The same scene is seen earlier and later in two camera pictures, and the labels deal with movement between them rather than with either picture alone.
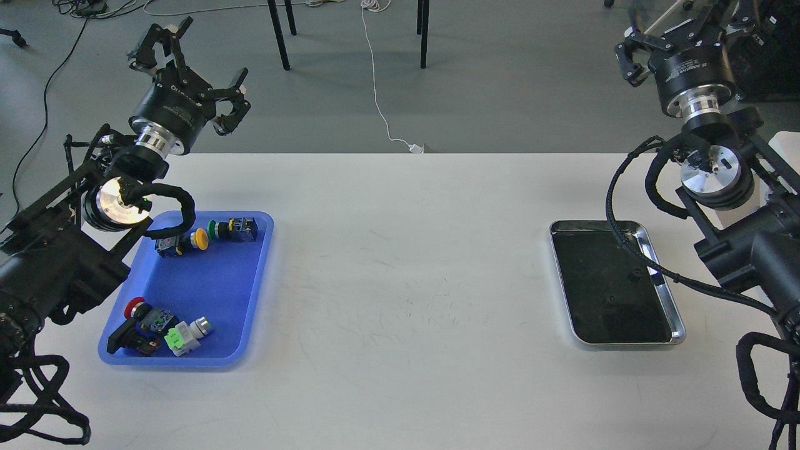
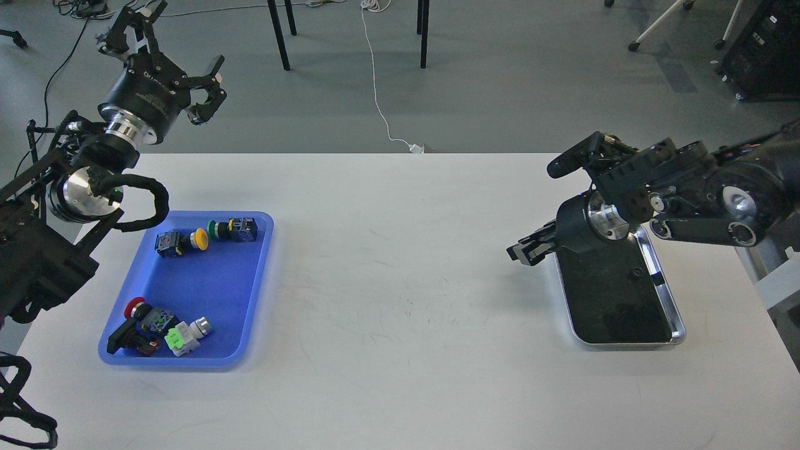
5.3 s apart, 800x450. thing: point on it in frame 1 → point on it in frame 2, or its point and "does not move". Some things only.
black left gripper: (177, 103) → (151, 94)
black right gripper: (693, 82) → (589, 239)
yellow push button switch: (169, 246) does not move
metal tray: (614, 295) does not move
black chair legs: (422, 25) does not move
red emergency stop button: (151, 319) does not move
